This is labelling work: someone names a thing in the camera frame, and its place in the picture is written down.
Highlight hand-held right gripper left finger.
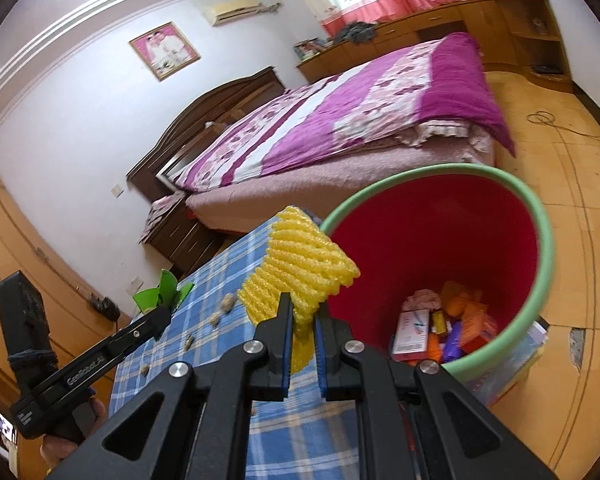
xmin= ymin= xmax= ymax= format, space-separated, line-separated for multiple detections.
xmin=50 ymin=292 xmax=296 ymax=480

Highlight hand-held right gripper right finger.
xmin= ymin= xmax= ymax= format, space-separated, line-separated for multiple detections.
xmin=314 ymin=310 xmax=556 ymax=480

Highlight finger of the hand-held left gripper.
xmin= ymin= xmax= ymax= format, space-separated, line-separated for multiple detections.
xmin=105 ymin=306 xmax=174 ymax=365

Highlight green plastic leaves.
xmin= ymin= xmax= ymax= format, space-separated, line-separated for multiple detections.
xmin=132 ymin=269 xmax=195 ymax=316

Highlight white and teal box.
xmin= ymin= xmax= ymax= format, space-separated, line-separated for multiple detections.
xmin=392 ymin=310 xmax=431 ymax=358

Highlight wide yellow foam net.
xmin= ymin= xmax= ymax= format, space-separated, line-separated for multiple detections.
xmin=236 ymin=205 xmax=361 ymax=375

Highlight white tissue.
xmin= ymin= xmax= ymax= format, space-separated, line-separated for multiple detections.
xmin=402 ymin=289 xmax=443 ymax=311

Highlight purple packet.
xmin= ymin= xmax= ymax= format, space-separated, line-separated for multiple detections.
xmin=442 ymin=322 xmax=464 ymax=363

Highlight orange mesh bag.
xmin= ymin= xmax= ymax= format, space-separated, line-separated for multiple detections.
xmin=440 ymin=280 xmax=498 ymax=336

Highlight red bucket with green rim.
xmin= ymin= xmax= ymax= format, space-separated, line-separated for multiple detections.
xmin=320 ymin=164 xmax=555 ymax=383

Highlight person's left hand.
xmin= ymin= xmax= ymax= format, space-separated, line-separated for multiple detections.
xmin=39 ymin=396 xmax=108 ymax=473

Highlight blue plaid blanket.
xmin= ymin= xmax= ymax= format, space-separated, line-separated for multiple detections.
xmin=107 ymin=215 xmax=416 ymax=480

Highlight dark wooden nightstand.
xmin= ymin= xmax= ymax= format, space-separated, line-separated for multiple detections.
xmin=140 ymin=192 xmax=226 ymax=281

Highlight pink folded clothes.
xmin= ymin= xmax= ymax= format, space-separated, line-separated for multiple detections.
xmin=139 ymin=191 xmax=188 ymax=246

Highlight wooden wardrobe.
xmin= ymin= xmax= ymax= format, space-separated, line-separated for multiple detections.
xmin=0 ymin=145 xmax=136 ymax=411

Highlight dark wooden bed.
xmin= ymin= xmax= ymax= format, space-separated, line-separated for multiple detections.
xmin=125 ymin=32 xmax=516 ymax=236

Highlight clear plastic container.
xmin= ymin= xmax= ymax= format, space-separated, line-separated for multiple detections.
xmin=460 ymin=317 xmax=551 ymax=406

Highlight purple floral quilt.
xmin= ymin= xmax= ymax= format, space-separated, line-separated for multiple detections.
xmin=167 ymin=32 xmax=516 ymax=193

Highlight row of books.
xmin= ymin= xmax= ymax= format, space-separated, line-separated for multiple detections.
xmin=294 ymin=37 xmax=331 ymax=61

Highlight dark crumpled clothes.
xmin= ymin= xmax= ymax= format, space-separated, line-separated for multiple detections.
xmin=332 ymin=21 xmax=378 ymax=43

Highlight white air conditioner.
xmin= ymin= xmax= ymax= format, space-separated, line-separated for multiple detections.
xmin=200 ymin=0 xmax=281 ymax=28

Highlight low wooden cabinet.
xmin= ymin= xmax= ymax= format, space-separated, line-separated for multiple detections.
xmin=295 ymin=0 xmax=576 ymax=93

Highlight black wall adapter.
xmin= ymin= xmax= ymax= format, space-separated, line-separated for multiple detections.
xmin=87 ymin=296 xmax=122 ymax=322

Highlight framed wall photo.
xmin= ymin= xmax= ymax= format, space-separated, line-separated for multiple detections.
xmin=129 ymin=21 xmax=202 ymax=82

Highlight white floor cable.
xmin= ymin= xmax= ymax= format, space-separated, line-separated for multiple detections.
xmin=526 ymin=110 xmax=600 ymax=140

